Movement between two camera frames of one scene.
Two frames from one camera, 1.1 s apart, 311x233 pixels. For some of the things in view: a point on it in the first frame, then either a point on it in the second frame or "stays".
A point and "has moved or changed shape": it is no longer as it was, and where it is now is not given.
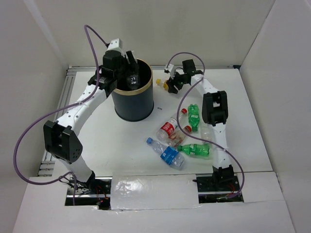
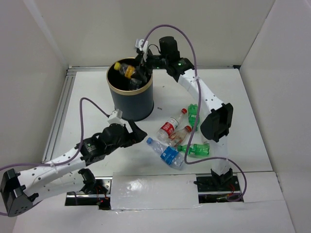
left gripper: [133, 65] to [136, 136]
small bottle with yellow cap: [164, 84] has moved or changed shape
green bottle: [194, 116] stays
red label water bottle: [164, 133] stays
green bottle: [198, 149] stays
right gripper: [172, 82] to [140, 74]
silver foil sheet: [167, 192] stays
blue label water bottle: [169, 155] stays
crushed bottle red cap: [177, 138] stays
